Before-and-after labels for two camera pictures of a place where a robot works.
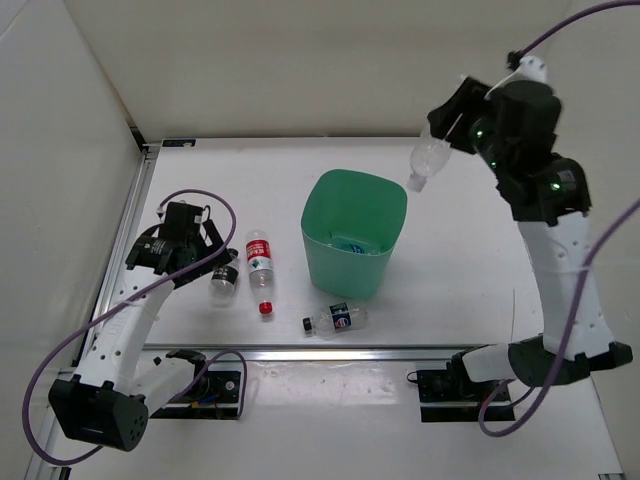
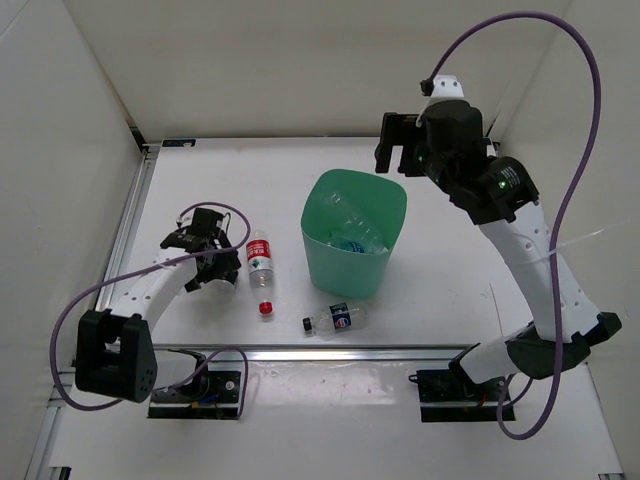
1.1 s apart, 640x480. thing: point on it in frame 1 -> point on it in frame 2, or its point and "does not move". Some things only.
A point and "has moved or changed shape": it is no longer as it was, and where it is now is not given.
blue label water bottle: [355, 248] does not move
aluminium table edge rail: [323, 353] does not move
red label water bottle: [260, 267] does not move
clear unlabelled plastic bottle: [428, 155] has moved or changed shape
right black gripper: [466, 101] -> [404, 131]
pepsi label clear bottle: [339, 317] does not move
